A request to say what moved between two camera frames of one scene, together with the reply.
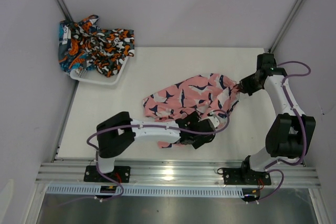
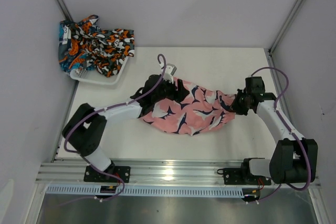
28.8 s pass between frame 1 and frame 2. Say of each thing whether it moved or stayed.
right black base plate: stayed
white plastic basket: stayed
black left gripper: moved
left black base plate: stayed
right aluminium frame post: stayed
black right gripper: moved
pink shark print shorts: moved
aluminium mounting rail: stayed
